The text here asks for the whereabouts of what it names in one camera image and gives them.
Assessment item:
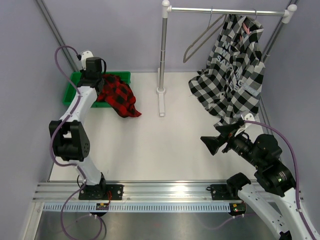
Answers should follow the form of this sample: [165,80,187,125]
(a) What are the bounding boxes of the green plastic tray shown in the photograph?
[62,71,131,108]

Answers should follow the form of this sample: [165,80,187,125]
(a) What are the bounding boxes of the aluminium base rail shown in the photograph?
[32,180,222,203]

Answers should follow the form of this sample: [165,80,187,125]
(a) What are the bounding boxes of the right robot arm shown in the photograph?
[200,120,320,240]

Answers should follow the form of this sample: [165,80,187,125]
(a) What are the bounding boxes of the red black plaid shirt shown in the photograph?
[96,74,142,118]

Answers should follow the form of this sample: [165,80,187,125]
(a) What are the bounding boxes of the white slotted cable duct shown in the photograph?
[42,202,231,213]

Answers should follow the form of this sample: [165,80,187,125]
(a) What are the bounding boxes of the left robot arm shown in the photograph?
[49,51,108,200]

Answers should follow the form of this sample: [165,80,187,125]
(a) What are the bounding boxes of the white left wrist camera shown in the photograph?
[77,50,94,70]

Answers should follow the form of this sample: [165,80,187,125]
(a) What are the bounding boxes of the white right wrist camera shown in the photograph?
[235,111,255,136]

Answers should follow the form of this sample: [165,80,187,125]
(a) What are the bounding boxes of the metal clothes rack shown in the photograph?
[156,0,298,117]

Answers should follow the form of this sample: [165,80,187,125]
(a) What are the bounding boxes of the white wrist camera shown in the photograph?
[77,50,94,70]
[235,111,255,136]

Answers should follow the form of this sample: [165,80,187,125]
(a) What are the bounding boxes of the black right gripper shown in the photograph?
[200,121,263,168]

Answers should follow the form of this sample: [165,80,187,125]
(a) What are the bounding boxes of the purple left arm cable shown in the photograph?
[49,45,107,240]

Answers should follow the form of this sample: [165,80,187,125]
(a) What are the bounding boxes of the black white plaid shirt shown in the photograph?
[188,14,266,126]

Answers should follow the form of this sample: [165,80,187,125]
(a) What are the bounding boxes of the metal clothes hanger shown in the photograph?
[182,7,227,63]

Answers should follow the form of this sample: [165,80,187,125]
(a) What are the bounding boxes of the pink clothes hanger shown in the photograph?
[240,22,251,40]

